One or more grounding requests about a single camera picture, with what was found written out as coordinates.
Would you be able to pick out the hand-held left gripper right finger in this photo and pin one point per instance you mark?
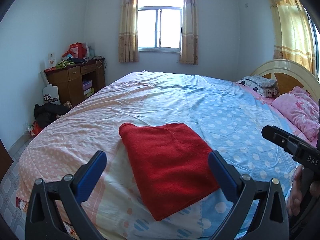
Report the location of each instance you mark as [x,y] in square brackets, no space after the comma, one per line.
[225,177]

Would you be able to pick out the yellow curtain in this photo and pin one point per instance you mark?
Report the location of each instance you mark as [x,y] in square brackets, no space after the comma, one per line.
[292,25]

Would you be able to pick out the white printed card box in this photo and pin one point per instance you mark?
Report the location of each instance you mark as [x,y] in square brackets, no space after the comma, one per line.
[51,60]

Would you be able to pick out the red plastic bag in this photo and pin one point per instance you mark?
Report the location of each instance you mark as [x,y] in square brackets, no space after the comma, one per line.
[35,129]

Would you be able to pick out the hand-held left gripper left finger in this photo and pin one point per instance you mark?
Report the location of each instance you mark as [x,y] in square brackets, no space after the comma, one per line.
[91,177]

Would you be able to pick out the person's right hand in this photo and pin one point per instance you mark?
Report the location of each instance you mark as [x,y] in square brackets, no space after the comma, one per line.
[295,192]

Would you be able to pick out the grey patterned pillow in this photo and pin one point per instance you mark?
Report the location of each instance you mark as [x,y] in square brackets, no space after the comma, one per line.
[262,80]

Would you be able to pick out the printed dotted bed sheet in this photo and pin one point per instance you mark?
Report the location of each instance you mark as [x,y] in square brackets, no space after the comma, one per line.
[175,100]

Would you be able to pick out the white paper bag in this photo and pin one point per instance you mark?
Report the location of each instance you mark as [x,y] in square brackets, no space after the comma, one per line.
[51,96]

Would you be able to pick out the brown wooden desk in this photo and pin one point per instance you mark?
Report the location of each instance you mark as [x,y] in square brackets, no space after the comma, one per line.
[72,90]

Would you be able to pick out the black clothes pile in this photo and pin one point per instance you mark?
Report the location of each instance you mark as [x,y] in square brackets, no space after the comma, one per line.
[47,115]

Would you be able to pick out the green cloth item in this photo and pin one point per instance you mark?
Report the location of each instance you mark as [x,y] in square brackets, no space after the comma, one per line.
[61,65]

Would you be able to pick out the beige window curtain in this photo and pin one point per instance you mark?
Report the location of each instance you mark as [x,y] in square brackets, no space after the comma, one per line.
[189,30]
[127,30]

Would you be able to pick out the large window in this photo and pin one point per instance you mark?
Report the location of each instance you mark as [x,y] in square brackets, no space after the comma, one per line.
[317,55]

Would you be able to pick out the pink floral quilt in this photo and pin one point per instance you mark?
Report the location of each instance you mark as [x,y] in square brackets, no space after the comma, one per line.
[302,110]

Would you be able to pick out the brown wooden door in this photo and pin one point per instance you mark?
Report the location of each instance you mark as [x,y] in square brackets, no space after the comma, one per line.
[5,160]

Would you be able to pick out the red gift bag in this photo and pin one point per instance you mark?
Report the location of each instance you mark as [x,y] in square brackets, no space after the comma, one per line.
[77,50]

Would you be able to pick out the white black-dotted pillow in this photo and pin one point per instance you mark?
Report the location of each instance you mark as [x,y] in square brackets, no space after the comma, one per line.
[252,88]

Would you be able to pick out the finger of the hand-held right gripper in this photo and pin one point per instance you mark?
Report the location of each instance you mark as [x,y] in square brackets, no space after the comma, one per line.
[280,136]

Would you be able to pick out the cream bed headboard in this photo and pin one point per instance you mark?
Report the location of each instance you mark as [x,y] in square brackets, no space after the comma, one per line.
[282,65]

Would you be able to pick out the red knitted sweater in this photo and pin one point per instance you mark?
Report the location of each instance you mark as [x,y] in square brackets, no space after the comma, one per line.
[170,167]

